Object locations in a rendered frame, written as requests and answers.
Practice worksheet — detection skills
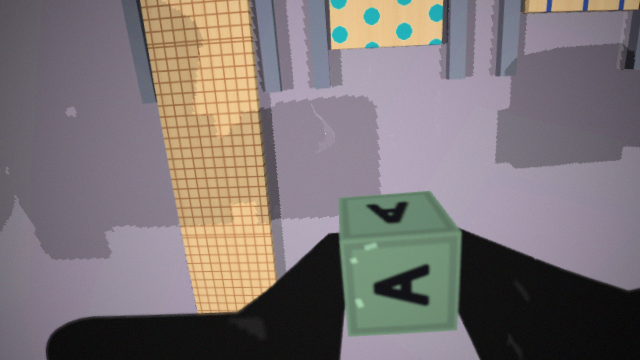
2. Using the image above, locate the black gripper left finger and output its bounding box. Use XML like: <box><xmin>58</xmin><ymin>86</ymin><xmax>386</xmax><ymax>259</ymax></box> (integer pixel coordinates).
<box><xmin>46</xmin><ymin>233</ymin><xmax>345</xmax><ymax>360</ymax></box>

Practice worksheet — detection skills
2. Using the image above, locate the pale yellow flat strip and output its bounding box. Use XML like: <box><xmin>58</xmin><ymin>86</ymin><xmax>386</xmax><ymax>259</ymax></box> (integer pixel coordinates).
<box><xmin>329</xmin><ymin>0</ymin><xmax>443</xmax><ymax>50</ymax></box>

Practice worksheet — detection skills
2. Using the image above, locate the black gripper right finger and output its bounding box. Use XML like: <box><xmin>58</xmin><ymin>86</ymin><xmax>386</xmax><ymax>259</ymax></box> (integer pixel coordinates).
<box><xmin>458</xmin><ymin>227</ymin><xmax>640</xmax><ymax>360</ymax></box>

